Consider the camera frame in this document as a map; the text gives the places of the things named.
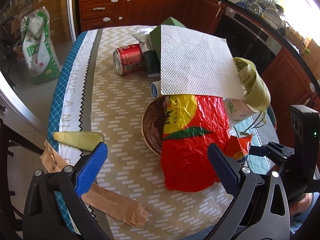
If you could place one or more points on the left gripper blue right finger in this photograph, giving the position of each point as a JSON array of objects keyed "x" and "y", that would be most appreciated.
[{"x": 226, "y": 169}]

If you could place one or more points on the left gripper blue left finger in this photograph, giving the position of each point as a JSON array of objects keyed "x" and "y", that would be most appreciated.
[{"x": 88, "y": 167}]

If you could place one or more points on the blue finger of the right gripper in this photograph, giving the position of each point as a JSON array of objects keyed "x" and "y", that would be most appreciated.
[{"x": 260, "y": 151}]

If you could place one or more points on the red orange snack bag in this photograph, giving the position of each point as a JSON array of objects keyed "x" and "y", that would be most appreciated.
[{"x": 192, "y": 123}]

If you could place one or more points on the white paper towel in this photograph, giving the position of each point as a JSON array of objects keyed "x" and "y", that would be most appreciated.
[{"x": 196, "y": 63}]

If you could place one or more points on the silver green foil bag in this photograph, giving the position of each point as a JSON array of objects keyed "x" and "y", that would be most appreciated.
[{"x": 149, "y": 53}]

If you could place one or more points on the wooden kitchen cabinets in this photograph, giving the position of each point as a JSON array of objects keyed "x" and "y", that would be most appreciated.
[{"x": 288, "y": 78}]

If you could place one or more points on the person's right hand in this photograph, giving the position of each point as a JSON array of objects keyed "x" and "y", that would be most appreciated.
[{"x": 302, "y": 206}]

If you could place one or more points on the white paper cup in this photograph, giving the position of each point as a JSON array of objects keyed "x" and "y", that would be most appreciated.
[{"x": 237, "y": 111}]

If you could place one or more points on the green woven leaf bundle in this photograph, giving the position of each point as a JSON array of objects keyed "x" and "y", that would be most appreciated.
[{"x": 256, "y": 93}]

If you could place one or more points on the brown paper bag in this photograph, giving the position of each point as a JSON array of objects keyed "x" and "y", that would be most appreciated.
[{"x": 115, "y": 205}]

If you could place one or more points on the patterned tablecloth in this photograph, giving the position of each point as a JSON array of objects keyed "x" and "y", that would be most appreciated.
[{"x": 91, "y": 96}]

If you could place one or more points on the brown wicker bowl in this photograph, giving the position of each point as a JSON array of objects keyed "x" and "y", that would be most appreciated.
[{"x": 153, "y": 124}]

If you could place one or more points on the white blue small container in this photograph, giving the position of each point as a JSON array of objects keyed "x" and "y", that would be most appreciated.
[{"x": 156, "y": 89}]

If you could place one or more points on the black built-in oven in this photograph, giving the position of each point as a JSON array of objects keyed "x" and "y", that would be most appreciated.
[{"x": 247, "y": 40}]

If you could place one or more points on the red soda can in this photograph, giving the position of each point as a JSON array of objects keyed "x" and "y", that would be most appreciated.
[{"x": 128, "y": 59}]

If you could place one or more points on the green white rice sack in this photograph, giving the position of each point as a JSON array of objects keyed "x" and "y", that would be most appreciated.
[{"x": 37, "y": 47}]

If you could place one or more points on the dish rack with dishes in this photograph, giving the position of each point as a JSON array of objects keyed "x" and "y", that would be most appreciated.
[{"x": 271, "y": 11}]

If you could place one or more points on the green cardboard box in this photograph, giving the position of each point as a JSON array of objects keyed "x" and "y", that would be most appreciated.
[{"x": 155, "y": 35}]

